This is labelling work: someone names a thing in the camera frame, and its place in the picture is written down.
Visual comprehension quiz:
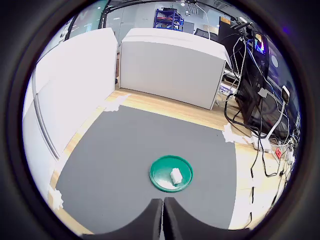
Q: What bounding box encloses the small white plastic terminal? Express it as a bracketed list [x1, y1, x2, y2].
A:
[169, 167, 183, 186]

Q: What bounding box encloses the round green lid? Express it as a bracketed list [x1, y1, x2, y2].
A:
[149, 154, 195, 193]

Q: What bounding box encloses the dark grey mat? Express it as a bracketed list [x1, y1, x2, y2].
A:
[54, 104, 238, 236]

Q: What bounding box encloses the white tape piece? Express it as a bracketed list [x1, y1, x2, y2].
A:
[221, 122, 253, 145]
[103, 93, 131, 113]
[48, 186, 65, 210]

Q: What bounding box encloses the white power strip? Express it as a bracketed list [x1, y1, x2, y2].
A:
[250, 131, 274, 153]

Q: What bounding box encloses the white partition panel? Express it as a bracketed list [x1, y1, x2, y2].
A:
[119, 27, 230, 111]
[31, 27, 119, 157]
[21, 82, 61, 201]

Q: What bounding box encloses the black computer tower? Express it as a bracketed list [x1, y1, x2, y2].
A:
[236, 32, 272, 126]

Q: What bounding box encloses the white webcam on gooseneck stand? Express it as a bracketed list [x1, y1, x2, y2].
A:
[263, 84, 291, 142]

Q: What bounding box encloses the blue shelf rack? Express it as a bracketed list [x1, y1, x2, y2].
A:
[153, 8, 185, 32]

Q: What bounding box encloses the black camera cable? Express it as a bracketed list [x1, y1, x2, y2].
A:
[249, 159, 257, 226]

